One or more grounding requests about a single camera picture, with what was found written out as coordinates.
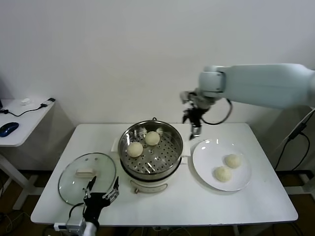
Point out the stainless steel steamer basket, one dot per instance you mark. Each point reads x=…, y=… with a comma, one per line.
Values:
x=160, y=157

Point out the small black grey adapter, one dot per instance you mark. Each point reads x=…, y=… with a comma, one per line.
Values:
x=50, y=99

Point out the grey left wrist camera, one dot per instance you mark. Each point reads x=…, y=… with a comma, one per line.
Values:
x=75, y=224

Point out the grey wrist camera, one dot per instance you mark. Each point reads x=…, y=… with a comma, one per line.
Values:
x=187, y=96
x=75, y=224

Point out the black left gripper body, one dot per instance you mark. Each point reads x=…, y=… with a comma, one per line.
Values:
x=94, y=204

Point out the white steamed baozi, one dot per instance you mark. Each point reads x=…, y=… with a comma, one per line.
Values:
x=152, y=138
x=222, y=174
x=233, y=161
x=135, y=150

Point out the small white desk object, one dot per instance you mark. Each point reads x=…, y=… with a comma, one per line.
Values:
x=25, y=101

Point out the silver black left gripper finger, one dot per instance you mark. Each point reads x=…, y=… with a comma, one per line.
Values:
x=115, y=191
x=89, y=188

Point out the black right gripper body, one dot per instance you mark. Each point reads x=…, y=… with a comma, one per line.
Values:
x=195, y=118

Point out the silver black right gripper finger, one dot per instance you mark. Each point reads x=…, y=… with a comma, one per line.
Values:
x=196, y=130
x=185, y=116

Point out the white side table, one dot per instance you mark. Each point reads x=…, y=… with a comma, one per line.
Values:
x=308, y=184

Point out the pale right robot arm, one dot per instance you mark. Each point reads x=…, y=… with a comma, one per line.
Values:
x=258, y=83

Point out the white round plate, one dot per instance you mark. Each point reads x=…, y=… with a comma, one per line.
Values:
x=204, y=159

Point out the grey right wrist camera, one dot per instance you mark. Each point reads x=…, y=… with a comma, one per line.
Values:
x=187, y=96

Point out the steel steamer pot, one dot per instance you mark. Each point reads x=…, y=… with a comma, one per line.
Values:
x=147, y=183

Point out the white side desk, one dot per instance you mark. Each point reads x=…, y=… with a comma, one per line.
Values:
x=24, y=127

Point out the blue computer mouse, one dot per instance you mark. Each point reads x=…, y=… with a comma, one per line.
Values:
x=8, y=129

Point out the dark monitor edge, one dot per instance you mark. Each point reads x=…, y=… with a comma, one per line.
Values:
x=0, y=103

